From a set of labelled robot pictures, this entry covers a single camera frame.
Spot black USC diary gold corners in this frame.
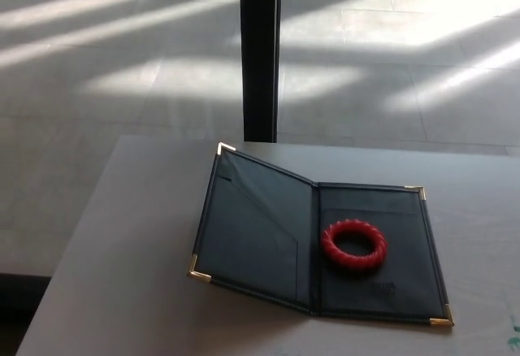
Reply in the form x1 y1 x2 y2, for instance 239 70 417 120
186 141 456 329

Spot black vertical pillar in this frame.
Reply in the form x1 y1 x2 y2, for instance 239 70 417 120
238 0 283 144

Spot dark low furniture block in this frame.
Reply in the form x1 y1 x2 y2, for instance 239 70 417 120
0 272 53 356

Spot red twisted ring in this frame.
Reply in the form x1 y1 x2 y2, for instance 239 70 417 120
320 217 389 280

